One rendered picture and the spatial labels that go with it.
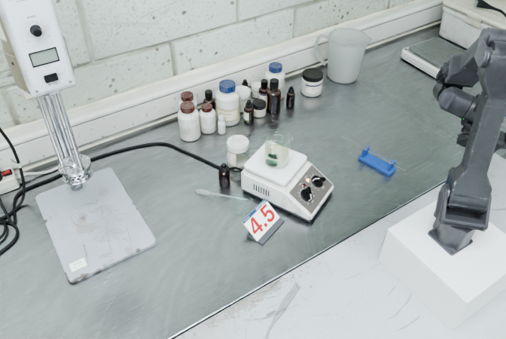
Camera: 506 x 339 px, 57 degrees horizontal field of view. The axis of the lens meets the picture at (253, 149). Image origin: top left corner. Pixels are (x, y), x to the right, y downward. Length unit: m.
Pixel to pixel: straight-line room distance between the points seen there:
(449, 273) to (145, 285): 0.61
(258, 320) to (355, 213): 0.37
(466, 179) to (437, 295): 0.23
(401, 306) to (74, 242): 0.72
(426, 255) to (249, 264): 0.37
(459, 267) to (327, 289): 0.26
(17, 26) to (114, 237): 0.52
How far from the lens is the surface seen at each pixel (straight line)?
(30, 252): 1.17
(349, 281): 1.04
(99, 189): 1.24
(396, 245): 1.01
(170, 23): 1.35
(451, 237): 0.99
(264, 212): 1.10
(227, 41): 1.47
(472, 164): 0.93
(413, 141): 1.42
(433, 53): 1.79
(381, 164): 1.29
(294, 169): 1.12
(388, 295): 1.04
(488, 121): 0.91
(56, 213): 1.21
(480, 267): 1.02
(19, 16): 0.81
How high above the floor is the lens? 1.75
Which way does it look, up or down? 41 degrees down
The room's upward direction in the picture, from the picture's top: straight up
